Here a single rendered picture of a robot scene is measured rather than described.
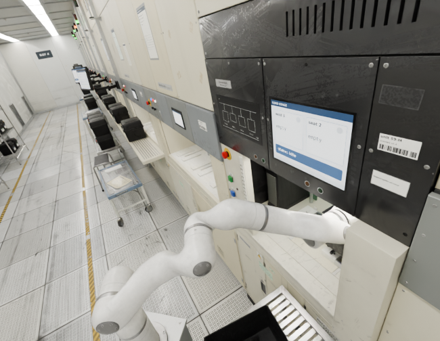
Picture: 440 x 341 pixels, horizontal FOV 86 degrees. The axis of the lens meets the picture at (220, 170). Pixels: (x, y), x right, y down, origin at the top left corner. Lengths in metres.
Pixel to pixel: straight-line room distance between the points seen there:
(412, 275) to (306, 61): 0.57
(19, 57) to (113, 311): 13.73
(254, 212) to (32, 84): 13.88
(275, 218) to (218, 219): 0.19
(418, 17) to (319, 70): 0.20
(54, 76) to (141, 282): 13.59
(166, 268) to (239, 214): 0.30
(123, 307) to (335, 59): 0.93
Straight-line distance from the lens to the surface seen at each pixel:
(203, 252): 0.75
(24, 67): 14.30
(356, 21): 0.60
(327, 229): 0.83
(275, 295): 1.32
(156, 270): 0.86
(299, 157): 0.78
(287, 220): 0.81
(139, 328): 1.13
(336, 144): 0.67
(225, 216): 0.72
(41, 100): 14.36
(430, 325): 0.84
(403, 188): 0.63
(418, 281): 0.75
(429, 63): 0.54
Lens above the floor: 1.89
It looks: 30 degrees down
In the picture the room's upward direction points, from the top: 11 degrees counter-clockwise
